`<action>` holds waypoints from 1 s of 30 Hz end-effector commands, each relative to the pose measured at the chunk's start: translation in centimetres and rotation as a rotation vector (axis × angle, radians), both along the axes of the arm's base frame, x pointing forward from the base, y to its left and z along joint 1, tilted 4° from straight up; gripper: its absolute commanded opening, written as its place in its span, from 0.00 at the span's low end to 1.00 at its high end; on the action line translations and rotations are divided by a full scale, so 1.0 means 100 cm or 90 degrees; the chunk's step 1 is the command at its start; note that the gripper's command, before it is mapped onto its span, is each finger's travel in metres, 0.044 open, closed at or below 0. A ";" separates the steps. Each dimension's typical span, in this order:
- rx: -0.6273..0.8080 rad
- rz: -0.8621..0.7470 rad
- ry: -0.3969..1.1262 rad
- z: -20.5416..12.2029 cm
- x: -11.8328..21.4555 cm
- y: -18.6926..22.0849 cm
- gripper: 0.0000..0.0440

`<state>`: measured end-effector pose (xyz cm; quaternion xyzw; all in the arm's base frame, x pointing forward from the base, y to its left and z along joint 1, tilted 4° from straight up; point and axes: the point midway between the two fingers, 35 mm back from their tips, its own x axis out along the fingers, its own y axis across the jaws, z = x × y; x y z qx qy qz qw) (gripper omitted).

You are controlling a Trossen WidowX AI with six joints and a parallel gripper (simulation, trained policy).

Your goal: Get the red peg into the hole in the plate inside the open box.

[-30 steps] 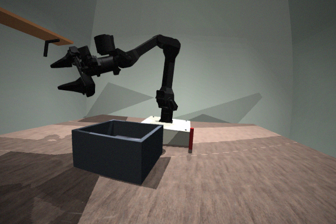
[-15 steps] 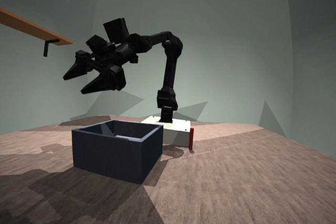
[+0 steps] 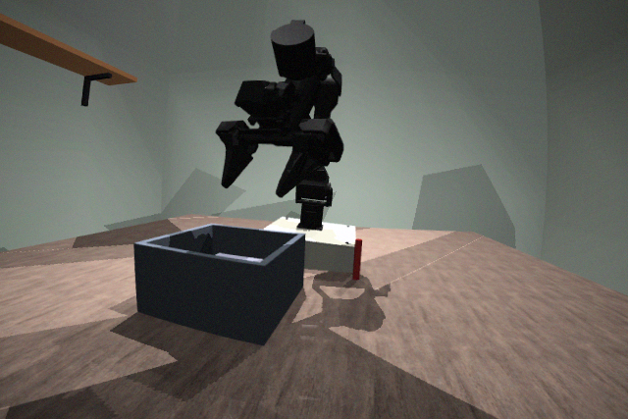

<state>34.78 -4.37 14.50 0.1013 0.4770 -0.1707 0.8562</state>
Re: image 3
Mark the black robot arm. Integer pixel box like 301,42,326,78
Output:
235,21,342,232

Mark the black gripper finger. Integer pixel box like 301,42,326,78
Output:
220,133,253,188
276,132,330,198

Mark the red peg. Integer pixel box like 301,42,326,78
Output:
353,238,362,280

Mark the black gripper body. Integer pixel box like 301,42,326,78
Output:
215,90,343,162

